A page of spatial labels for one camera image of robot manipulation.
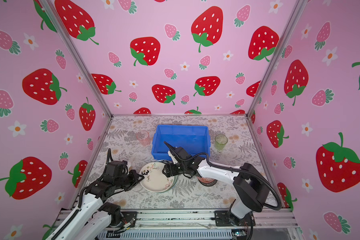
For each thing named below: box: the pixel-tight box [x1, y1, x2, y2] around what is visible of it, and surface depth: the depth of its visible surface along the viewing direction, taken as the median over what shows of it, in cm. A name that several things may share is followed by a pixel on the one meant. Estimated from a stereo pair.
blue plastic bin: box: [151, 125, 211, 161], surface depth 107 cm
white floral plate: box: [140, 161, 175, 193], surface depth 83 cm
